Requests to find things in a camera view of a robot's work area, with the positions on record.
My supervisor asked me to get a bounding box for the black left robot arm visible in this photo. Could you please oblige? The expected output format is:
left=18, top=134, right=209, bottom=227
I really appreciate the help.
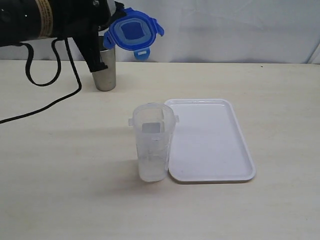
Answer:
left=0, top=0, right=127, bottom=72

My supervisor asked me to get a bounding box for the white plastic tray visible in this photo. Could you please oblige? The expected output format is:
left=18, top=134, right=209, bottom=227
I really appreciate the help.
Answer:
left=165, top=98, right=256, bottom=184

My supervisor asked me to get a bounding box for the blue plastic lid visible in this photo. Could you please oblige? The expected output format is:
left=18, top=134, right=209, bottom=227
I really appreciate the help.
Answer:
left=103, top=7, right=165, bottom=61

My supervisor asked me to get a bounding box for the clear plastic tall container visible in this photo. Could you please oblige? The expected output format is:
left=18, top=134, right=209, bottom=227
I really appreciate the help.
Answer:
left=128, top=103, right=179, bottom=183

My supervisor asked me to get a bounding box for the white backdrop curtain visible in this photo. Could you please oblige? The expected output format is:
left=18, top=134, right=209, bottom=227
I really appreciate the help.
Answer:
left=0, top=0, right=320, bottom=65

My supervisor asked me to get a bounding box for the black cable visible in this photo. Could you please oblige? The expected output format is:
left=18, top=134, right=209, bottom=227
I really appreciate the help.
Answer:
left=0, top=37, right=83, bottom=125

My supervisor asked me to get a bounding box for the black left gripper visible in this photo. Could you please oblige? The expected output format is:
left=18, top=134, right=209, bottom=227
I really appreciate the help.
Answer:
left=51, top=0, right=126, bottom=72

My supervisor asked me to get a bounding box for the stainless steel cup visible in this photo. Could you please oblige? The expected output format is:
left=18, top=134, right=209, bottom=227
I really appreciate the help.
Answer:
left=92, top=35, right=117, bottom=92

